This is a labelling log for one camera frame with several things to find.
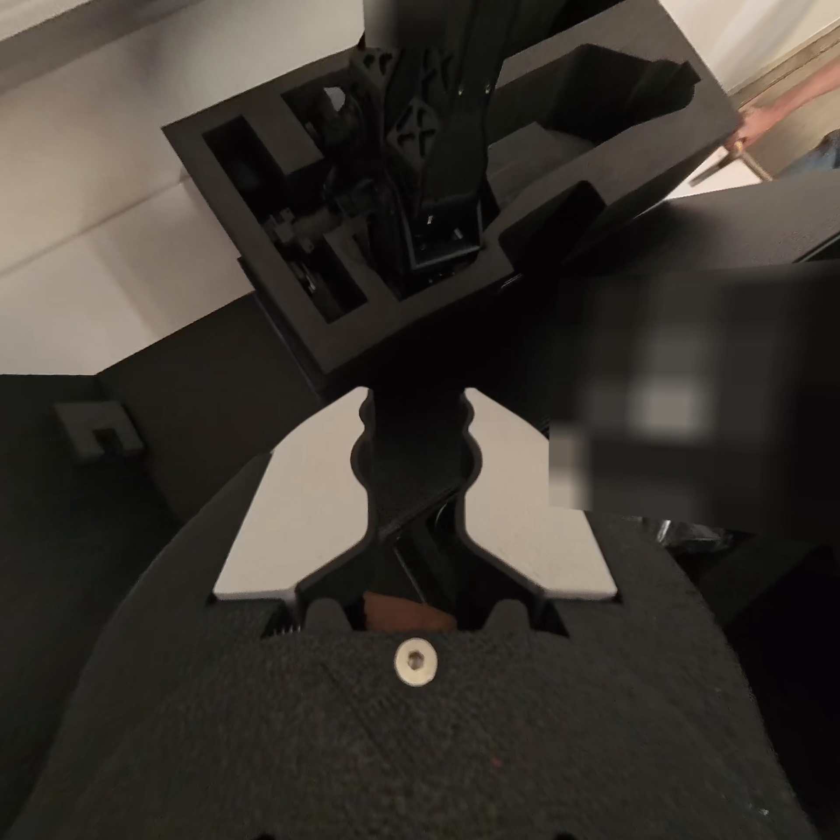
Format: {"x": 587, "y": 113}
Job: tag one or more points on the black foam insert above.
{"x": 643, "y": 177}

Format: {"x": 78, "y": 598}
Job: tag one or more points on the another person's forearm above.
{"x": 807, "y": 98}

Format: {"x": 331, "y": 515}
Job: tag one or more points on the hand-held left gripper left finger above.
{"x": 295, "y": 525}

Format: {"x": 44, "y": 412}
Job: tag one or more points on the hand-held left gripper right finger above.
{"x": 518, "y": 531}

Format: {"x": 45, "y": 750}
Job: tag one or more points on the black printed box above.
{"x": 65, "y": 590}

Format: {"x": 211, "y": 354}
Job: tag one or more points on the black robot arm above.
{"x": 433, "y": 164}

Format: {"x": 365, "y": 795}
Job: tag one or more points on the small grey foam block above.
{"x": 98, "y": 420}

